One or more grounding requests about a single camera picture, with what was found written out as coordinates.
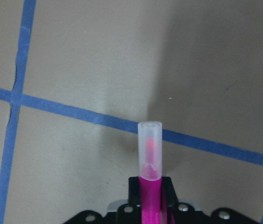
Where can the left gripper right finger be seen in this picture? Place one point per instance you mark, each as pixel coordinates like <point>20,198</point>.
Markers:
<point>168,195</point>

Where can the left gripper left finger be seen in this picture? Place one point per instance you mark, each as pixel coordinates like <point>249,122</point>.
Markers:
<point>134,194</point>

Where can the pink marker pen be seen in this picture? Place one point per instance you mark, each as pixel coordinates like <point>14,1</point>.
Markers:
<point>150,170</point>

